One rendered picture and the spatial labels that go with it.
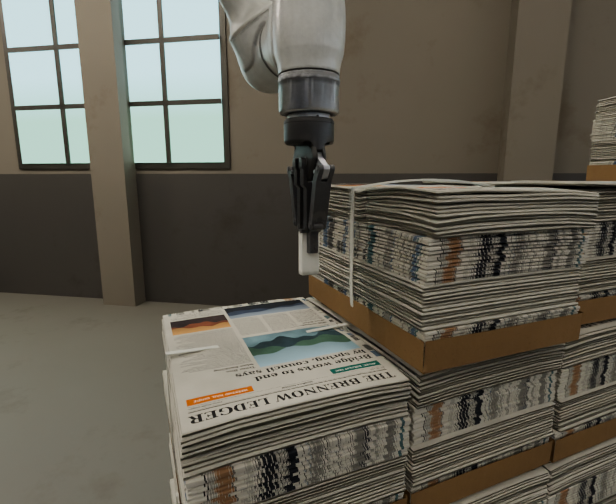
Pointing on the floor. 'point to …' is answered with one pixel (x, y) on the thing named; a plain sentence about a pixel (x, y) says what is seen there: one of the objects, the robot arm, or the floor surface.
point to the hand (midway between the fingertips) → (308, 252)
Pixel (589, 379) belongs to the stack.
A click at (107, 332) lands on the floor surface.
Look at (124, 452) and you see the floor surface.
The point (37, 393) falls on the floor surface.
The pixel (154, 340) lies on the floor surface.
